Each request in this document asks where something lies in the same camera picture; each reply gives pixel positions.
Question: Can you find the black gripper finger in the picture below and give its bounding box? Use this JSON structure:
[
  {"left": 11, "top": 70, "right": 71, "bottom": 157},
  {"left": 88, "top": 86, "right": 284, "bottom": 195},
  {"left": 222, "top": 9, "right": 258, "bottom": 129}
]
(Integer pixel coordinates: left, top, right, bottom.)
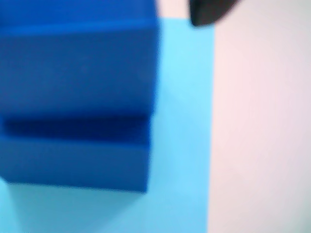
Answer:
[{"left": 189, "top": 0, "right": 242, "bottom": 27}]

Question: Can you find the blue paper square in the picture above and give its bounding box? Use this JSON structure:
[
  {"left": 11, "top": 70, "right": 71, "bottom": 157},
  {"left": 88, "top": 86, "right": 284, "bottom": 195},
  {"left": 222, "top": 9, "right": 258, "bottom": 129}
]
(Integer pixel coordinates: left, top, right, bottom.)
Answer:
[{"left": 0, "top": 17, "right": 216, "bottom": 233}]

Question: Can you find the large blue cube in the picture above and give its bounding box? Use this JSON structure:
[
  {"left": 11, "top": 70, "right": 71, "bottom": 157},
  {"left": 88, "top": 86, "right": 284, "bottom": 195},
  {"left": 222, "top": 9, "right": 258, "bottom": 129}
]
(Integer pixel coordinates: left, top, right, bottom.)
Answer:
[{"left": 0, "top": 114, "right": 154, "bottom": 195}]

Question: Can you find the medium blue cube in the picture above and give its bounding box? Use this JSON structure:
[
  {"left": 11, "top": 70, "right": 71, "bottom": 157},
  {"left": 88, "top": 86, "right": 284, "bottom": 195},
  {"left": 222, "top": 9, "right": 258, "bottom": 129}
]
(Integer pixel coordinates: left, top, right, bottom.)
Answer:
[{"left": 0, "top": 0, "right": 161, "bottom": 122}]

